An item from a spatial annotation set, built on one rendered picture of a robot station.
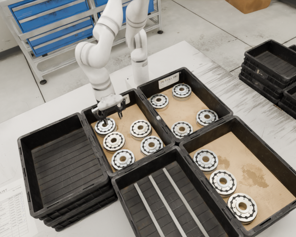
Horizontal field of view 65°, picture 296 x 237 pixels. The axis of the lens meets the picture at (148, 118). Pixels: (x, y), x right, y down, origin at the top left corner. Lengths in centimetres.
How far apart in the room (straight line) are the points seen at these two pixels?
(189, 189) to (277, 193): 33
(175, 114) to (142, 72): 33
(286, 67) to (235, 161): 124
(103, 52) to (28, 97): 227
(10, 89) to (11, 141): 170
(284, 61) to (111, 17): 166
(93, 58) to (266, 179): 79
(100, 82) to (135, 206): 49
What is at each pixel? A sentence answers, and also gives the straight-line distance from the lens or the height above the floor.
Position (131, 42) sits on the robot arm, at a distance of 120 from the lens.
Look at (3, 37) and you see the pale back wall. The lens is 369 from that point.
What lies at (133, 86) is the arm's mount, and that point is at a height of 79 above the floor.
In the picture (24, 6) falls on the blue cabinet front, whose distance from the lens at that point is 265.
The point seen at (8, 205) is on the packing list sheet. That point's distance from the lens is 134.
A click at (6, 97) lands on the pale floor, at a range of 311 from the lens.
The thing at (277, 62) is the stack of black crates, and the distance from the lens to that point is 217.
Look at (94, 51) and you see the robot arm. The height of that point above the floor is 135.
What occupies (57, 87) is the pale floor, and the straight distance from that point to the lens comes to 289.
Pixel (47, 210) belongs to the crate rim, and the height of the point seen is 93.
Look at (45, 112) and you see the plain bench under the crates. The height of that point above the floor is 70.
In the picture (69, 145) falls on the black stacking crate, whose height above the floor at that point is 83.
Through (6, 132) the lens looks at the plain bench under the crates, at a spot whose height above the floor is 70.
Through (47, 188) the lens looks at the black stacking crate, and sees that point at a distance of 112.
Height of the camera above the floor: 174
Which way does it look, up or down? 50 degrees down
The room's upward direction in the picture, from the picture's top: 9 degrees counter-clockwise
